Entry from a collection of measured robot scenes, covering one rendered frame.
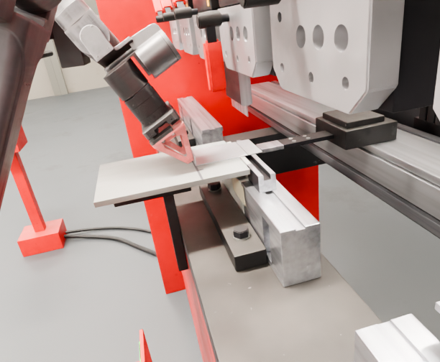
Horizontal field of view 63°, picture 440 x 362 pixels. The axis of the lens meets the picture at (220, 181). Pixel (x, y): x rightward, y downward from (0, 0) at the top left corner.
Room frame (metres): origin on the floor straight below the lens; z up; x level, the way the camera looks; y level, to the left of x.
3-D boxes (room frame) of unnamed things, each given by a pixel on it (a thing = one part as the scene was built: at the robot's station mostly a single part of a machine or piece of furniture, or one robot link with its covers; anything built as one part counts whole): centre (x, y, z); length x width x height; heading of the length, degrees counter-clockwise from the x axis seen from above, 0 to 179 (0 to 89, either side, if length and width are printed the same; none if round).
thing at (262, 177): (0.64, -0.06, 0.99); 0.20 x 0.03 x 0.03; 11
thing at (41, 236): (2.10, 1.21, 0.42); 0.25 x 0.20 x 0.83; 101
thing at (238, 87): (0.66, -0.05, 1.13); 0.10 x 0.02 x 0.10; 11
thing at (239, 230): (0.51, -0.02, 0.91); 0.03 x 0.03 x 0.02
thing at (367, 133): (0.69, -0.21, 1.01); 0.26 x 0.12 x 0.05; 101
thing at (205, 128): (1.20, 0.05, 0.92); 0.50 x 0.06 x 0.10; 11
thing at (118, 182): (0.63, 0.09, 1.00); 0.26 x 0.18 x 0.01; 101
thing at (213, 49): (0.50, -0.02, 1.20); 0.04 x 0.02 x 0.10; 101
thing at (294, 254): (0.61, -0.06, 0.92); 0.39 x 0.06 x 0.10; 11
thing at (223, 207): (0.61, 0.00, 0.89); 0.30 x 0.05 x 0.03; 11
